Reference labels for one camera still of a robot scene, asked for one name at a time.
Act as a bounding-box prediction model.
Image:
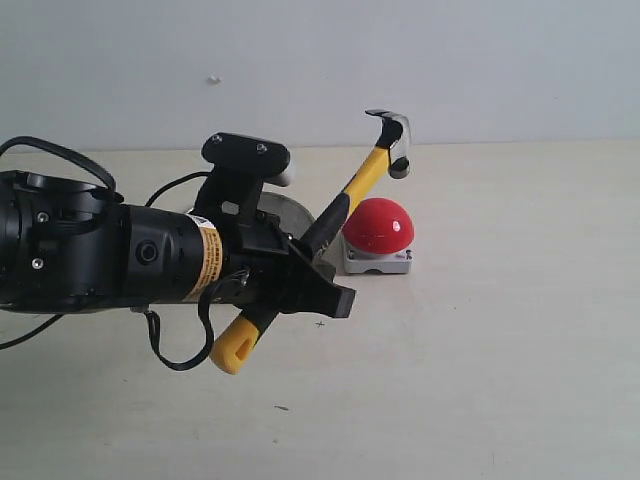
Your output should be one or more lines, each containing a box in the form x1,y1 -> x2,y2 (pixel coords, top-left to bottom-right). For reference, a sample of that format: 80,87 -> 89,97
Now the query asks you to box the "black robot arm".
1,167 -> 355,318

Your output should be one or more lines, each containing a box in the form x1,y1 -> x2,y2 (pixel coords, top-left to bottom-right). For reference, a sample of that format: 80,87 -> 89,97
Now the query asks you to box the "red dome push button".
341,197 -> 415,275

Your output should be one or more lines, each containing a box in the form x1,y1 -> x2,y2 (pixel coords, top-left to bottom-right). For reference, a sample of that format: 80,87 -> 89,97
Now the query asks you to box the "round stainless steel plate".
187,191 -> 335,275

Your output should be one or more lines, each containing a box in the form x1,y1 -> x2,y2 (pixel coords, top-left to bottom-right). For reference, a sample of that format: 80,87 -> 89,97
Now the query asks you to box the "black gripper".
219,210 -> 356,319

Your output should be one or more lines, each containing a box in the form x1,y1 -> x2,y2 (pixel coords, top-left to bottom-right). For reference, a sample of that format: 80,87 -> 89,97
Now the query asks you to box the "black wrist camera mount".
193,132 -> 295,223

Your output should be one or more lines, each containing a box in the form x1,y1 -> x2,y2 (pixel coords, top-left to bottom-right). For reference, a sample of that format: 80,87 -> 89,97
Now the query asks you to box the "yellow black claw hammer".
210,109 -> 411,374

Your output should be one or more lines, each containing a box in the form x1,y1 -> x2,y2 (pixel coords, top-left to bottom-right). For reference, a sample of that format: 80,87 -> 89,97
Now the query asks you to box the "black cable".
0,135 -> 251,372

